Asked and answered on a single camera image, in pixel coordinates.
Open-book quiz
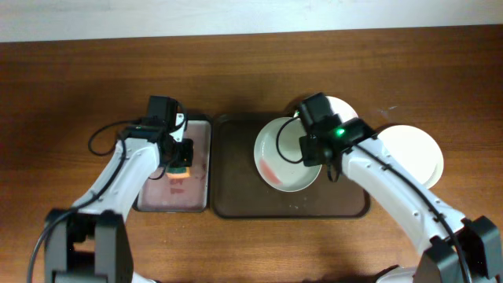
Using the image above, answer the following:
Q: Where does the orange green scrub sponge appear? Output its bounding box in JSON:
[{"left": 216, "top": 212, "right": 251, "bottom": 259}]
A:
[{"left": 166, "top": 167, "right": 191, "bottom": 179}]

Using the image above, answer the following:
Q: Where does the pale green plate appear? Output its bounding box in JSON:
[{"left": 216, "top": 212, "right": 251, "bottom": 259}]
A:
[{"left": 253, "top": 117, "right": 321, "bottom": 193}]

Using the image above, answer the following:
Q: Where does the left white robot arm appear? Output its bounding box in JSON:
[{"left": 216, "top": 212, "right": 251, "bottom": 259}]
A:
[{"left": 27, "top": 96, "right": 193, "bottom": 283}]

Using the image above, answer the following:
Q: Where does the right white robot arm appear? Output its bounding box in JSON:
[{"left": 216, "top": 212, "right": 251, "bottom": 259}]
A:
[{"left": 296, "top": 93, "right": 502, "bottom": 282}]

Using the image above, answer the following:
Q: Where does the small tray with soapy water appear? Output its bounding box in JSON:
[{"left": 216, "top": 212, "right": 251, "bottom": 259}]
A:
[{"left": 134, "top": 114, "right": 212, "bottom": 212}]

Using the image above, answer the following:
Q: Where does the large brown serving tray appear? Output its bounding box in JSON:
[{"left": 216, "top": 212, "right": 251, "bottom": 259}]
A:
[{"left": 210, "top": 112, "right": 371, "bottom": 219}]

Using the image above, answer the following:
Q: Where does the pinkish white plate top right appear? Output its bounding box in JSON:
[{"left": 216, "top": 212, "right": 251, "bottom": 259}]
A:
[{"left": 292, "top": 95, "right": 359, "bottom": 123}]

